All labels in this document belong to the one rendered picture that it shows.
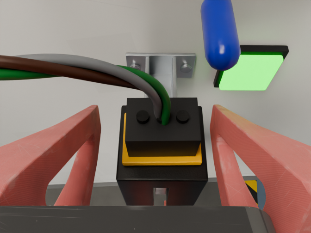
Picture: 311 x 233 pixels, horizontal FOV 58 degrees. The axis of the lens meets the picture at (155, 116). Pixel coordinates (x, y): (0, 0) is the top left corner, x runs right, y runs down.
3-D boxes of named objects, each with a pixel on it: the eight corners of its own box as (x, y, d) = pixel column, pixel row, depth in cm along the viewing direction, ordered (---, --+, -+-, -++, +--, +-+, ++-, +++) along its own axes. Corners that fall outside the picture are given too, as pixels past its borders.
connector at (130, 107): (133, 140, 16) (133, 174, 15) (126, 94, 12) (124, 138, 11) (186, 140, 16) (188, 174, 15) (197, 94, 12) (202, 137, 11)
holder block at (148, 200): (129, 146, 19) (126, 206, 17) (121, 104, 15) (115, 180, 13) (189, 147, 19) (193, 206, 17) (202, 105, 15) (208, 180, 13)
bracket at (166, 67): (128, 75, 20) (124, 137, 18) (125, 52, 18) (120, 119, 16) (191, 75, 20) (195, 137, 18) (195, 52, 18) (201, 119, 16)
